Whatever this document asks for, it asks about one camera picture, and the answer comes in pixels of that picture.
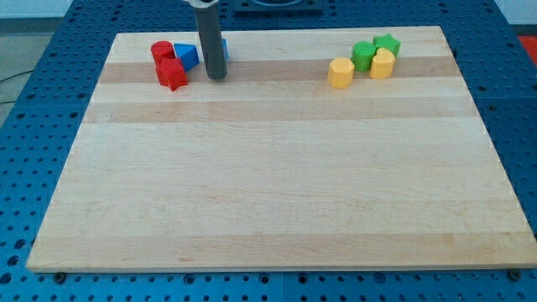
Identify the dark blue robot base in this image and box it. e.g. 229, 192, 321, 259
230, 0, 323, 16

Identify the blue cube block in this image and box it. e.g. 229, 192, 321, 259
222, 39, 229, 62

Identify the wooden board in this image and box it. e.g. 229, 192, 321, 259
27, 26, 536, 273

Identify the yellow hexagon block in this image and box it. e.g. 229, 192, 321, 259
327, 57, 355, 89

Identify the red star block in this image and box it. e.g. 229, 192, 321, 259
155, 58, 188, 91

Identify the blue triangle block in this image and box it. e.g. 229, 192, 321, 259
173, 44, 200, 72

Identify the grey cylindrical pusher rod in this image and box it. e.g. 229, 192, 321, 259
194, 1, 227, 81

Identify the green cylinder block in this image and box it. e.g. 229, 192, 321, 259
351, 41, 377, 72

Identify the yellow heart block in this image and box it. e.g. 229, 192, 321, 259
369, 48, 396, 80

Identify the red cylinder block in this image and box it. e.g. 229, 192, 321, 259
150, 40, 175, 66

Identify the green star block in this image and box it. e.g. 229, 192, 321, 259
373, 34, 402, 57

